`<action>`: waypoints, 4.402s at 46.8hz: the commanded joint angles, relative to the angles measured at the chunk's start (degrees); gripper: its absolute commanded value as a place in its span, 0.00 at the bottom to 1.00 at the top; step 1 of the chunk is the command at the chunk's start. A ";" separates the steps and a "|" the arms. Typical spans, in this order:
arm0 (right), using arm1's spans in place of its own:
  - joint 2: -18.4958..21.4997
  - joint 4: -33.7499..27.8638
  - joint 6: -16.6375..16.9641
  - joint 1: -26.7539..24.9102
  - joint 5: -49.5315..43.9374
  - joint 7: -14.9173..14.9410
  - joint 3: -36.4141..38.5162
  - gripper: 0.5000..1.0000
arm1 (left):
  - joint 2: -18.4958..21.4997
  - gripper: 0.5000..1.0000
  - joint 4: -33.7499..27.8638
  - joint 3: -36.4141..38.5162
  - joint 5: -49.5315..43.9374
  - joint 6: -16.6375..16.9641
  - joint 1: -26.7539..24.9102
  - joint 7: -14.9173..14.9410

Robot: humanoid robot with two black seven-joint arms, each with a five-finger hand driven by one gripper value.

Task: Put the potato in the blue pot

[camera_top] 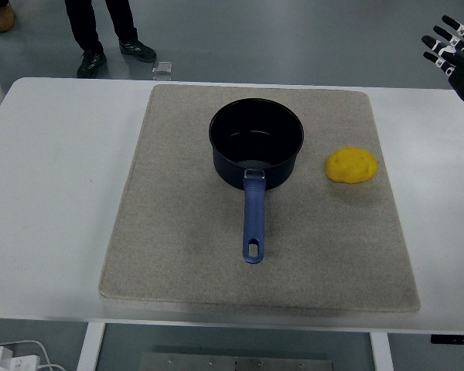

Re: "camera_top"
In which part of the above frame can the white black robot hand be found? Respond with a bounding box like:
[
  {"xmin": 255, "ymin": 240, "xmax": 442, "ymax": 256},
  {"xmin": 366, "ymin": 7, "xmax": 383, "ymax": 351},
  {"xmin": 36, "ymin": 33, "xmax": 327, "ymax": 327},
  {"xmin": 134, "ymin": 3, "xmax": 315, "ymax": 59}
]
[{"xmin": 421, "ymin": 15, "xmax": 464, "ymax": 106}]

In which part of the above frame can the black table control panel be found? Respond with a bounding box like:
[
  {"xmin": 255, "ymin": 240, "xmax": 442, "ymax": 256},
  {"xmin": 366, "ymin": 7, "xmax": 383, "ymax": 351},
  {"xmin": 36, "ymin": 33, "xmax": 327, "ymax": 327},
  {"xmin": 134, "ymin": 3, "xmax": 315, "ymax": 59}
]
[{"xmin": 430, "ymin": 334, "xmax": 464, "ymax": 345}]

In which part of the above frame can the white table leg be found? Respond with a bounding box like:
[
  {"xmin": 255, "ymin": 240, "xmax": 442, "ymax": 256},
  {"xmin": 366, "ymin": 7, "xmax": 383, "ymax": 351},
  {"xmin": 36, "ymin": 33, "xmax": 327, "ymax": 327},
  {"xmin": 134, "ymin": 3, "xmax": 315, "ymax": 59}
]
[
  {"xmin": 76, "ymin": 321, "xmax": 107, "ymax": 371},
  {"xmin": 369, "ymin": 331, "xmax": 394, "ymax": 371}
]

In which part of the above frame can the beige fabric mat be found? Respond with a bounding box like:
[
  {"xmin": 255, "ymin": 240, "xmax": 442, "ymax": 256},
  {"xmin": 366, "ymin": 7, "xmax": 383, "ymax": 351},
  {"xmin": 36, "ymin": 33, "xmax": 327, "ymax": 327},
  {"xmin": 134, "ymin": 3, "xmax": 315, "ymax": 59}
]
[{"xmin": 98, "ymin": 83, "xmax": 421, "ymax": 313}]

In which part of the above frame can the grey metal plate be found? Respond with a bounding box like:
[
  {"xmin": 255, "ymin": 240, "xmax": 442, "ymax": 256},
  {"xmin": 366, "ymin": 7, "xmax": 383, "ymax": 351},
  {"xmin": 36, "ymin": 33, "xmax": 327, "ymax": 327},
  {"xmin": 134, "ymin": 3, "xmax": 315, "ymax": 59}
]
[{"xmin": 138, "ymin": 351, "xmax": 336, "ymax": 371}]

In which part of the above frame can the person in black shoes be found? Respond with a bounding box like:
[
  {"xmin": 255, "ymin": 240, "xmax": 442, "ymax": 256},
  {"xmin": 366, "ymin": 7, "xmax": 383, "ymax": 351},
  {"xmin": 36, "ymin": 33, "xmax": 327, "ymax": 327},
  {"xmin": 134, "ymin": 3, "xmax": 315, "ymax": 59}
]
[{"xmin": 63, "ymin": 0, "xmax": 158, "ymax": 78}]

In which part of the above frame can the person's tan shoe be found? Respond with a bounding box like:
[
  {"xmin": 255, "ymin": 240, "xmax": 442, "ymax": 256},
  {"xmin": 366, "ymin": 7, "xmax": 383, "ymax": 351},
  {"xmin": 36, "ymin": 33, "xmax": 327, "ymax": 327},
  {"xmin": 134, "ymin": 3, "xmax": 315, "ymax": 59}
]
[{"xmin": 0, "ymin": 2, "xmax": 16, "ymax": 34}]

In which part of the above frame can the white power strip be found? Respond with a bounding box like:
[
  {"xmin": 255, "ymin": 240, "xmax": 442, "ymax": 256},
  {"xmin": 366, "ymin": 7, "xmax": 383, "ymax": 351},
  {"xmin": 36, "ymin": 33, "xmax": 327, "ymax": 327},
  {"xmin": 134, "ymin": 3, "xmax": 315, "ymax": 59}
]
[{"xmin": 0, "ymin": 345, "xmax": 39, "ymax": 371}]

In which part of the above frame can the dark blue pot with handle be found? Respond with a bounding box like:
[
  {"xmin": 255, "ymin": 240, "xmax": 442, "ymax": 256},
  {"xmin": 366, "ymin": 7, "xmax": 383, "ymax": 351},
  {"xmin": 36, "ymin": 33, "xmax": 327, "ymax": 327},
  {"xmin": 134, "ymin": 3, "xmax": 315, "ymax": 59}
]
[{"xmin": 208, "ymin": 98, "xmax": 305, "ymax": 265}]

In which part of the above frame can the white cable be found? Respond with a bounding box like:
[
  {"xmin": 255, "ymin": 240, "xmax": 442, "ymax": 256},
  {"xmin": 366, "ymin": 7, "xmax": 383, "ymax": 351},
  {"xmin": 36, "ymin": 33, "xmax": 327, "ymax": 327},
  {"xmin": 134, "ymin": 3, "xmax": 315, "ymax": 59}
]
[{"xmin": 0, "ymin": 339, "xmax": 65, "ymax": 371}]

